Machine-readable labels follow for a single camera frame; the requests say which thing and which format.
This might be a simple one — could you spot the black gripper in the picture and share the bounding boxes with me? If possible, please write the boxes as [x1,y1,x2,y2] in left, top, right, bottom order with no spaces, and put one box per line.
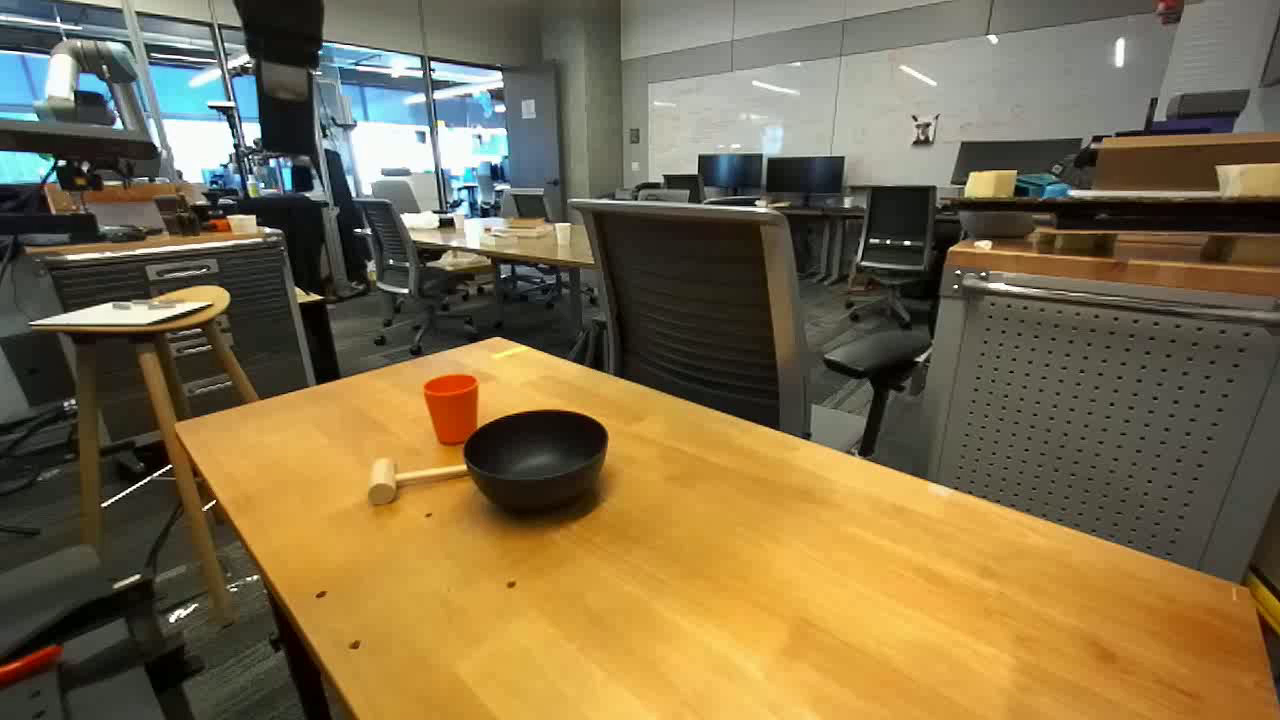
[231,0,326,161]

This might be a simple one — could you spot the orange plastic cup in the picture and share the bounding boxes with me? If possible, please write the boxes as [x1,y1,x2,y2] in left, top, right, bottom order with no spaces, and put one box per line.
[420,374,481,450]

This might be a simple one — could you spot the black bowl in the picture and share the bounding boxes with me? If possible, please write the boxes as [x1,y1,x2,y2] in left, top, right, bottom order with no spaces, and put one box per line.
[459,407,612,520]

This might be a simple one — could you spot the light gray office chair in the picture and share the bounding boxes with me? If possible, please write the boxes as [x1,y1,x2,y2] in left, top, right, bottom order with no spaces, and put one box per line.
[352,198,498,356]

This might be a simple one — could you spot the gray drawer cabinet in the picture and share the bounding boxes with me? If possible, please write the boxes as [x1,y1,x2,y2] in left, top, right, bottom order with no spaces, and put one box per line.
[24,230,318,444]

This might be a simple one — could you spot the long wooden desk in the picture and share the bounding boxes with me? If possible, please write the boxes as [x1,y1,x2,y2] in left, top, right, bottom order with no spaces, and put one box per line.
[401,212,600,278]

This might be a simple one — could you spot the white paper sheet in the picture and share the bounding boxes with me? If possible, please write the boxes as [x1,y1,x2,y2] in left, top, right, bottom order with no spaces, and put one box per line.
[29,293,215,338]

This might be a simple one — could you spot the round wooden stool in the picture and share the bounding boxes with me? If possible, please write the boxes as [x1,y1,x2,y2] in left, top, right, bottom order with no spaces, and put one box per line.
[54,281,264,623]

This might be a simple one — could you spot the small wooden mallet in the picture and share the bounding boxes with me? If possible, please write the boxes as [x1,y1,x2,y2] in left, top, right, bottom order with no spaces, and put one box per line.
[363,456,471,509]

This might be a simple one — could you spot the black computer monitor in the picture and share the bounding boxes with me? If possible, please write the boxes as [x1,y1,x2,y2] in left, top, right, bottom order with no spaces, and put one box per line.
[762,152,848,203]
[696,149,766,203]

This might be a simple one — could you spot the gray mesh office chair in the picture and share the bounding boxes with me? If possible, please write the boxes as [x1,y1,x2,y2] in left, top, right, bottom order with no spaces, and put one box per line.
[570,198,816,442]

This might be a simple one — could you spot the black office chair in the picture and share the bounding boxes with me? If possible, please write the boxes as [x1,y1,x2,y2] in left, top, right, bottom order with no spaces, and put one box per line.
[819,180,941,459]

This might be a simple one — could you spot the beige foam block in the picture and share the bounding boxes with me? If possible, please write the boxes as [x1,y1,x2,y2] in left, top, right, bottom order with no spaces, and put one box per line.
[960,166,1023,203]
[1213,161,1280,199]

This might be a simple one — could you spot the wide black monitor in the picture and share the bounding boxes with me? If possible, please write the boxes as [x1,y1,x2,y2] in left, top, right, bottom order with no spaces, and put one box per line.
[948,138,1088,188]

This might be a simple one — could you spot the wooden tray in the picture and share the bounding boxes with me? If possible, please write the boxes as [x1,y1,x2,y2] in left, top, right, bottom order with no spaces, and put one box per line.
[948,223,1280,299]

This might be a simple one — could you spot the perforated gray metal cabinet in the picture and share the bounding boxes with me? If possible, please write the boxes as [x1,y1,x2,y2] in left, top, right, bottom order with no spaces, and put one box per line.
[927,263,1280,586]

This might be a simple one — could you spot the large wooden box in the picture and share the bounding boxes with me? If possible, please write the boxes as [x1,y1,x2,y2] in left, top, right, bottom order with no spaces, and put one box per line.
[1088,129,1280,198]

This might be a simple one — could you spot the red handle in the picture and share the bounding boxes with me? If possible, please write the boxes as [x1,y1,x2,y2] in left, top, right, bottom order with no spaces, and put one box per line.
[0,643,69,694]

